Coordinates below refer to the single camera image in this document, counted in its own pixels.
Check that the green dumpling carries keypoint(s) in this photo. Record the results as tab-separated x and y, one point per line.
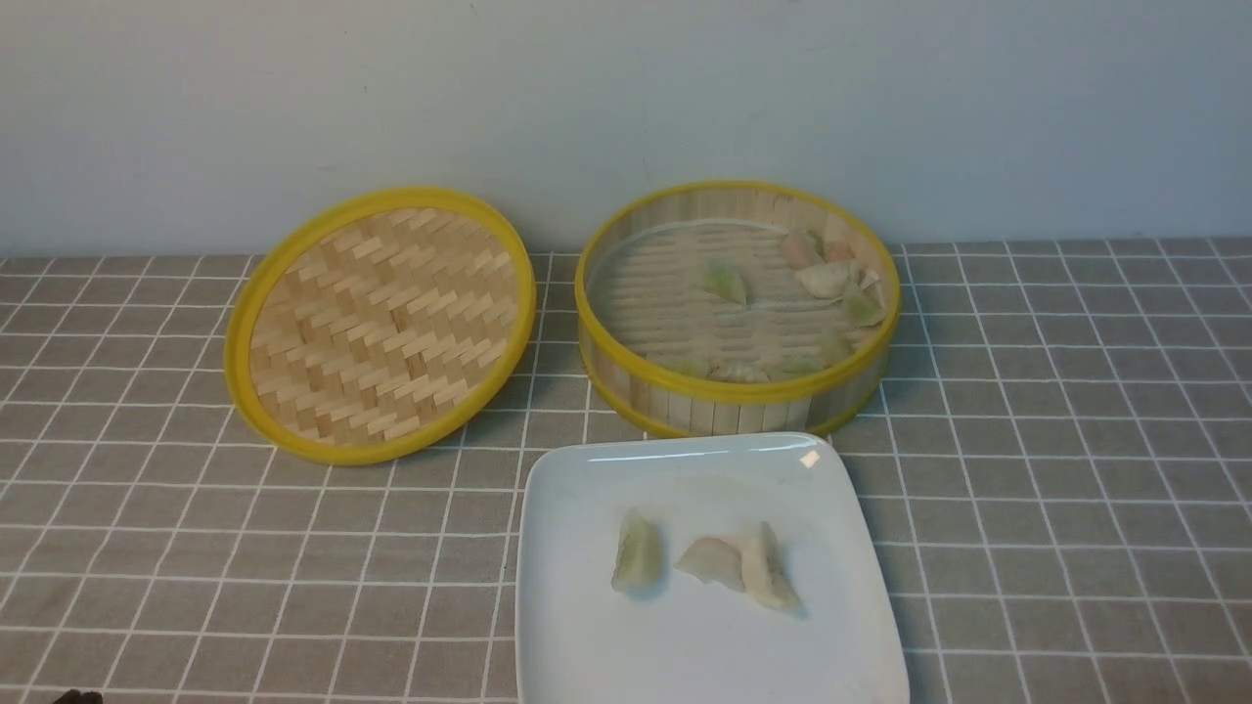
639	558
724	281

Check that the white dumpling steamer front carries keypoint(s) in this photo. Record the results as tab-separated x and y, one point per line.
738	372

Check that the green dumpling on plate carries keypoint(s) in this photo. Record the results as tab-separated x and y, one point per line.
639	558

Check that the pale pink dumpling on plate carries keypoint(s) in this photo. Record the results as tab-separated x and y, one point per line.
713	561

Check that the white dumpling on plate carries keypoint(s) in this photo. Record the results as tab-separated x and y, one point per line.
763	573

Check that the white square plate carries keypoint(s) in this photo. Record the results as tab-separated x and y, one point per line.
579	641

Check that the white steamer mesh liner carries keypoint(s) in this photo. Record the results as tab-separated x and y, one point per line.
644	292

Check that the yellow rimmed bamboo steamer basket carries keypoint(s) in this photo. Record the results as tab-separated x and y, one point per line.
669	404

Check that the green dumpling steamer front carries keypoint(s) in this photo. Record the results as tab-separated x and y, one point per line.
796	367

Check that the green dumpling steamer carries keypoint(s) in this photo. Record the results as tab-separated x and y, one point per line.
860	309
796	367

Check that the pink dumpling in steamer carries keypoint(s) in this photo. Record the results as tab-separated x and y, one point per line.
801	250

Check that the white dumpling in steamer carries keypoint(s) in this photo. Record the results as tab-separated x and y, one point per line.
830	280

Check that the yellow rimmed bamboo steamer lid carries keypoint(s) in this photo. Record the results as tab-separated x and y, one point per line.
381	326

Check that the green dumpling steamer right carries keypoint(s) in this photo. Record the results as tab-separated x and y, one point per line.
860	309

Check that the grey checkered tablecloth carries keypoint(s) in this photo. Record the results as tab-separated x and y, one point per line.
1056	474

